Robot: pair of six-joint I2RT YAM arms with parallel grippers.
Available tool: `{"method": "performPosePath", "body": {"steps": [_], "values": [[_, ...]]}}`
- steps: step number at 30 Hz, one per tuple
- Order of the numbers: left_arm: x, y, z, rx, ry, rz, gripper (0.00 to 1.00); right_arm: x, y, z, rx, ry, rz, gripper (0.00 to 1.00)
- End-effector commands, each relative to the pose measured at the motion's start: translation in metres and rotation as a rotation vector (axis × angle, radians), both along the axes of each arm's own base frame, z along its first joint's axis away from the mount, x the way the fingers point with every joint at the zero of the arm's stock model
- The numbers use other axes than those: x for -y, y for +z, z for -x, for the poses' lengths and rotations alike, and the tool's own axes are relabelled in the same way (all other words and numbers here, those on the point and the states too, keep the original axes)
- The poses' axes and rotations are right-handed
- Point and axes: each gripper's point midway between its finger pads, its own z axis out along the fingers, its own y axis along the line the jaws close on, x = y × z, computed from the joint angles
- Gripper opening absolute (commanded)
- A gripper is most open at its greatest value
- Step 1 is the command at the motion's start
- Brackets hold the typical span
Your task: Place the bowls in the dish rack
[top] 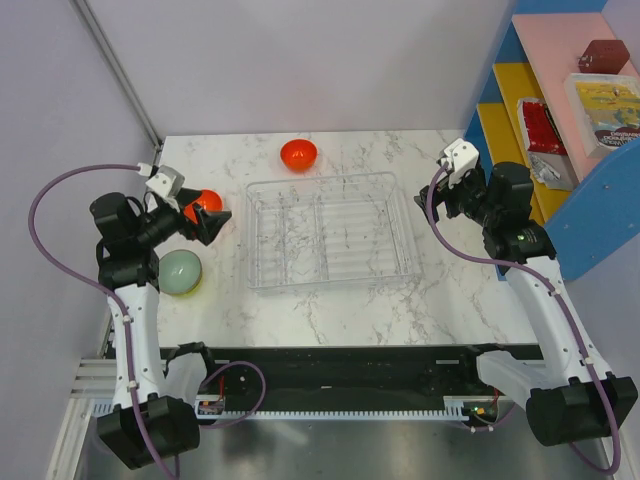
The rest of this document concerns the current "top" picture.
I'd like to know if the colourful shelf unit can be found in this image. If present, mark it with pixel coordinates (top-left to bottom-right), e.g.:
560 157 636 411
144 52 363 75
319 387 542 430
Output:
464 1 639 281

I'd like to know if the red packet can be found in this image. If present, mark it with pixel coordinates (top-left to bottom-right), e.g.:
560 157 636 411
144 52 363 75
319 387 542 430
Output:
517 97 567 156

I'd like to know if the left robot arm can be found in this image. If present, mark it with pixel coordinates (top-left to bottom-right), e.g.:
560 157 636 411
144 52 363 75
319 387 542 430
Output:
90 188 232 470

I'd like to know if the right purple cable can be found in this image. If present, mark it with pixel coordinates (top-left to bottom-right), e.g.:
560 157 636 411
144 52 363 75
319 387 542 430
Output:
427 167 623 475

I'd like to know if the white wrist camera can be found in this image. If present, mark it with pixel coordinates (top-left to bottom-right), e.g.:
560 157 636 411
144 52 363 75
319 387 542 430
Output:
145 166 185 201
437 138 480 189

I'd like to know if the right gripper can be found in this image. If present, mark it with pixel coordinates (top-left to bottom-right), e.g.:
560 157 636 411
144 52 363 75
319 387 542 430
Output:
414 164 500 228

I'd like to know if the clear box with yellow print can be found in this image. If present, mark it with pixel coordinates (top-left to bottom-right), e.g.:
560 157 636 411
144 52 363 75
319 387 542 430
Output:
564 73 639 160

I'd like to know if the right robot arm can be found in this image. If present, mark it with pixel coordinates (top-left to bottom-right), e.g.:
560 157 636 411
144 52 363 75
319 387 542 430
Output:
415 161 639 446

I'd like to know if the purple cable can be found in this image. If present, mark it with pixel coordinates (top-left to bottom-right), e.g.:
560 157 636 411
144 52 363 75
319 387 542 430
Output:
427 167 623 475
28 162 181 480

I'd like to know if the pale green ceramic bowl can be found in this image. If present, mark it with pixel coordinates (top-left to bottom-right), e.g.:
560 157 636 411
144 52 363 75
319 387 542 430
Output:
159 249 202 295

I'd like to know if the dark red box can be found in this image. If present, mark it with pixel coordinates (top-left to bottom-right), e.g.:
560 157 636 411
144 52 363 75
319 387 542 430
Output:
578 39 630 75

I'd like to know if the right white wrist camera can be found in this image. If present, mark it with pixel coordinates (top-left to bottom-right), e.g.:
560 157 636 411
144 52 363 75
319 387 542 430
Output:
437 138 480 189

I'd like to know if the clear wire dish rack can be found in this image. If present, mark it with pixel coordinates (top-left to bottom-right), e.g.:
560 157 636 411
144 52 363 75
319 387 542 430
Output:
245 171 421 293

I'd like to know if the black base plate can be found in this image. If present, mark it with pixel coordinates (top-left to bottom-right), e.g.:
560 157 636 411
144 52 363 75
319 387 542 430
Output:
200 344 496 412

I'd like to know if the aluminium frame rail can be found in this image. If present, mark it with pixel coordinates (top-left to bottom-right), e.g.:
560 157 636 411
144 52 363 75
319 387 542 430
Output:
69 0 163 153

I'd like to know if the orange bowl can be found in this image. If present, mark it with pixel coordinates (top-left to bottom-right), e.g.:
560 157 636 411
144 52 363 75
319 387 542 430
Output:
184 189 223 223
280 138 318 173

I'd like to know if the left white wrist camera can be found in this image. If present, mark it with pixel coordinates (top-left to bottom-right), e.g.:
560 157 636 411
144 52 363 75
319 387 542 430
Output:
145 166 185 201

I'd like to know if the crumpled silver wrapper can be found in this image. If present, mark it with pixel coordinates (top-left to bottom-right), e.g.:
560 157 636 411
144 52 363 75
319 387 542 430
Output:
527 152 573 191

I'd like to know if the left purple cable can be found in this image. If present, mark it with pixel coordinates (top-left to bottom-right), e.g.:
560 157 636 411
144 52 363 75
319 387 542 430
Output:
28 162 181 480

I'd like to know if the yellow-green bowl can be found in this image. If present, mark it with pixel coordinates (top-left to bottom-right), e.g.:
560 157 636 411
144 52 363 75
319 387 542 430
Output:
174 272 204 299

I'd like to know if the white slotted cable duct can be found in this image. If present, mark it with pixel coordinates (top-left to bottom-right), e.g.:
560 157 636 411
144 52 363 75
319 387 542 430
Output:
92 397 496 420

